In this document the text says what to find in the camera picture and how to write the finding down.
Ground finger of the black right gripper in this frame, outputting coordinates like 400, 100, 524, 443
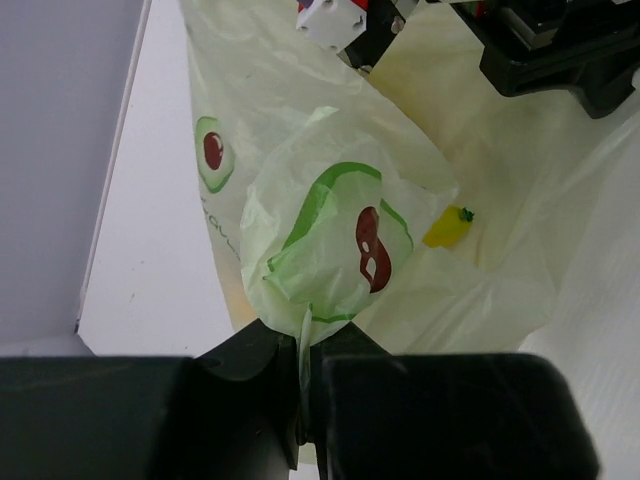
339, 0, 415, 73

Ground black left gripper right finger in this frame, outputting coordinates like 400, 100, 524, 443
308, 325, 600, 479

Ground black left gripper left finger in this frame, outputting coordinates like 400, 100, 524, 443
1, 321, 299, 479

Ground green printed plastic bag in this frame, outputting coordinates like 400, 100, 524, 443
181, 1, 639, 479

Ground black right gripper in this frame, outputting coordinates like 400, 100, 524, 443
452, 1, 639, 119

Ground yellow fake fruit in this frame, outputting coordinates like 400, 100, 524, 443
423, 205, 475, 248

